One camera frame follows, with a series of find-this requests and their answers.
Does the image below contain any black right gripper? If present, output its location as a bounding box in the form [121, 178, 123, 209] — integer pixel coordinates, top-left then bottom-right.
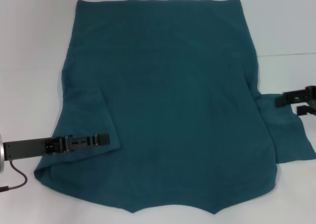
[275, 85, 316, 116]

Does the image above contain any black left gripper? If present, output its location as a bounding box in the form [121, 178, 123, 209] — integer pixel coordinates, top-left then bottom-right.
[3, 132, 111, 160]

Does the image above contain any teal blue t-shirt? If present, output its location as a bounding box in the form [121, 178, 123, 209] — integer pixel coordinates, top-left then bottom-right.
[33, 0, 316, 208]

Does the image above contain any left arm gripper cable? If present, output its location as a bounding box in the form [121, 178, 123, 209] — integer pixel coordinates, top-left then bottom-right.
[0, 159, 28, 192]

